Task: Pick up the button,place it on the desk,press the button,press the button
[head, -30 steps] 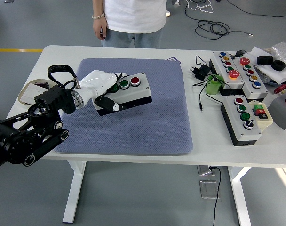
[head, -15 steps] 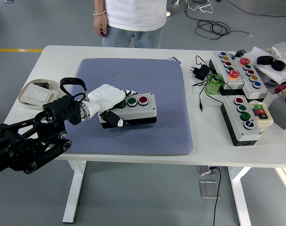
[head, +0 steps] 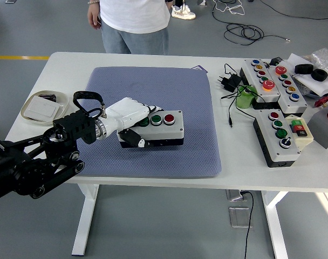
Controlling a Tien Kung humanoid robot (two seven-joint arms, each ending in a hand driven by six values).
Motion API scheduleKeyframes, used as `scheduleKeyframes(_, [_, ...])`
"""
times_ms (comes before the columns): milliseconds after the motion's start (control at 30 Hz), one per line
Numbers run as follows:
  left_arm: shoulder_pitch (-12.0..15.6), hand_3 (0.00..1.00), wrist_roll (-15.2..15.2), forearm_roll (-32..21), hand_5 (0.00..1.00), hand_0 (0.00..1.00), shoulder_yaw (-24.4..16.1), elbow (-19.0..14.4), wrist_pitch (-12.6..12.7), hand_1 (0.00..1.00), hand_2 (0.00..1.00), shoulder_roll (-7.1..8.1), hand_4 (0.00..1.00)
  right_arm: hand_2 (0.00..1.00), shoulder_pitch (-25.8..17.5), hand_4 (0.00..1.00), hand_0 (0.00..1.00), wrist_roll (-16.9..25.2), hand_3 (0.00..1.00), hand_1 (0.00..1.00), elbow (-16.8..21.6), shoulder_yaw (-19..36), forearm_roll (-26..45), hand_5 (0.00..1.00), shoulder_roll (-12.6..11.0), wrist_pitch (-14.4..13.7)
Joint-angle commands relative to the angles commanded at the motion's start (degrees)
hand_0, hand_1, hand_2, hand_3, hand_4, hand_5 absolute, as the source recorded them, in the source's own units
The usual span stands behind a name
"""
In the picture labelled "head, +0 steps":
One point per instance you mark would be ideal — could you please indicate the cream three-button switch box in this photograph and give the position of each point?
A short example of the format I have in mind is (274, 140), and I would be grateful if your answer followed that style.
(305, 140)

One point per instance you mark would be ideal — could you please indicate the clear bubble wrap bag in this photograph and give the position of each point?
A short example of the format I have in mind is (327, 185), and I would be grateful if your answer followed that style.
(324, 58)

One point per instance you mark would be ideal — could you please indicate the green plastic cylinder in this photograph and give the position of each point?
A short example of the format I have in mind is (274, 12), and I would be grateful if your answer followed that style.
(243, 101)

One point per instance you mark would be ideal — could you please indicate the white wall switch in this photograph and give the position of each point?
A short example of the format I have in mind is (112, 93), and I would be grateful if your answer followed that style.
(42, 108)

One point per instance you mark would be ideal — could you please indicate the grey block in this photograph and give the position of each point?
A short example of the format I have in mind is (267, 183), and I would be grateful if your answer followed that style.
(321, 129)

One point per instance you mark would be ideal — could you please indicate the person's right hand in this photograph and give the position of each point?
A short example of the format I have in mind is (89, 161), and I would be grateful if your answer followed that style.
(94, 16)

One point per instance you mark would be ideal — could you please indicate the clear floor socket cover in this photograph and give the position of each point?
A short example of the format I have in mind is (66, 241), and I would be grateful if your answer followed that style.
(238, 217)

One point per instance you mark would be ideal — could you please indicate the white paper sheet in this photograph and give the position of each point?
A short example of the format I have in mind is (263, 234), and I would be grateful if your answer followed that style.
(319, 86)

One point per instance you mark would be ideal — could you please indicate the dark metal bolt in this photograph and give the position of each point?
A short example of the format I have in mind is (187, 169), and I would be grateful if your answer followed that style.
(46, 96)

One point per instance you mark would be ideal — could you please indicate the five-button box, mushroom at end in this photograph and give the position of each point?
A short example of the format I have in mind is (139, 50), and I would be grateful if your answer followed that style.
(273, 95)

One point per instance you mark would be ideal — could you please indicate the cream oval tray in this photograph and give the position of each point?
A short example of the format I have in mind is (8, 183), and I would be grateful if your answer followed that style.
(62, 103)

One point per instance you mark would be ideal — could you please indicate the five-button box, mushroom at head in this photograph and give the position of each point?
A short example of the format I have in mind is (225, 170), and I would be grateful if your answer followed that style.
(299, 106)

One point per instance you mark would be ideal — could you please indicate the red knob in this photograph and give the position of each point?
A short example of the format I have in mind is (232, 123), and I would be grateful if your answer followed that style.
(321, 102)

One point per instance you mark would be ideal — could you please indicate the blue-grey textured mat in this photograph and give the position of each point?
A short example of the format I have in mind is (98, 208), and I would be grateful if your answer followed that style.
(180, 94)

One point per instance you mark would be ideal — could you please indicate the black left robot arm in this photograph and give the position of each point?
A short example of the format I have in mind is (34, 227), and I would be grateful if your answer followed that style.
(69, 124)

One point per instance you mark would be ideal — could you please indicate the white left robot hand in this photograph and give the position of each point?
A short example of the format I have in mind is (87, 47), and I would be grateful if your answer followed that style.
(123, 110)

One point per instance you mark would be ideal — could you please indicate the white table leg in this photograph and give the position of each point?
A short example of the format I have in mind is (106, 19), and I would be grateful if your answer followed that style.
(274, 229)
(84, 221)

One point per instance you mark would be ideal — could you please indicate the four-button control box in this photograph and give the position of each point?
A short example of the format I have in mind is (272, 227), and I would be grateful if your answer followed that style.
(284, 153)
(174, 132)

